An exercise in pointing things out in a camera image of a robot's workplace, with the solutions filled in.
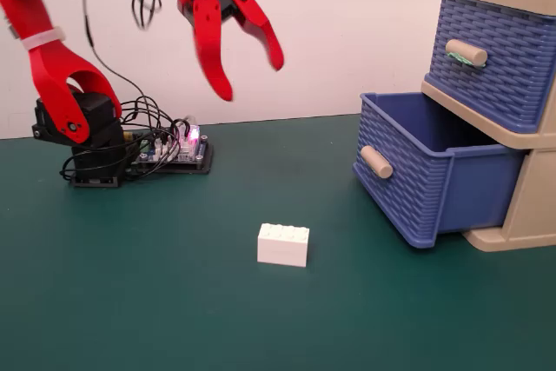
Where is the blue wicker drawer with taped handle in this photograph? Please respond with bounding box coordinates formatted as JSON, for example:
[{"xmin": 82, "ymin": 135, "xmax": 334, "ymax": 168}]
[{"xmin": 424, "ymin": 0, "xmax": 556, "ymax": 134}]

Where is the blue wicker drawer with plain handle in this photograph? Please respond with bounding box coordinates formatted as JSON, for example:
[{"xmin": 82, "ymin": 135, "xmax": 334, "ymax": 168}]
[{"xmin": 352, "ymin": 91, "xmax": 529, "ymax": 250}]

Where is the dark green table mat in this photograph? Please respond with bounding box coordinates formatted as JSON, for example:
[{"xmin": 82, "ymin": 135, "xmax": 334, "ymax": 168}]
[{"xmin": 0, "ymin": 112, "xmax": 556, "ymax": 371}]

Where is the white zip tie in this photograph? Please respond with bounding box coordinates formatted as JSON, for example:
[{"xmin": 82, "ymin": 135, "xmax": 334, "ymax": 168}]
[{"xmin": 21, "ymin": 26, "xmax": 67, "ymax": 53}]

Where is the green tape on drawer handle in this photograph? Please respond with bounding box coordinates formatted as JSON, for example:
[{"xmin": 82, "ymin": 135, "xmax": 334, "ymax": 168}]
[{"xmin": 446, "ymin": 51, "xmax": 487, "ymax": 70}]

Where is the long black servo cable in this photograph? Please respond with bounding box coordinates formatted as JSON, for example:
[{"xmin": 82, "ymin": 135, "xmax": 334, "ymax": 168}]
[{"xmin": 80, "ymin": 0, "xmax": 151, "ymax": 101}]

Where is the motor controller circuit board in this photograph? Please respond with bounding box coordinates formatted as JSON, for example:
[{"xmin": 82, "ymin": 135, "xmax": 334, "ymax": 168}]
[{"xmin": 128, "ymin": 121, "xmax": 215, "ymax": 175}]

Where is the white toy brick cube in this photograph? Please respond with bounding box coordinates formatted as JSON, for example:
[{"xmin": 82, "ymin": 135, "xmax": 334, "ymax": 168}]
[{"xmin": 256, "ymin": 222, "xmax": 311, "ymax": 268}]

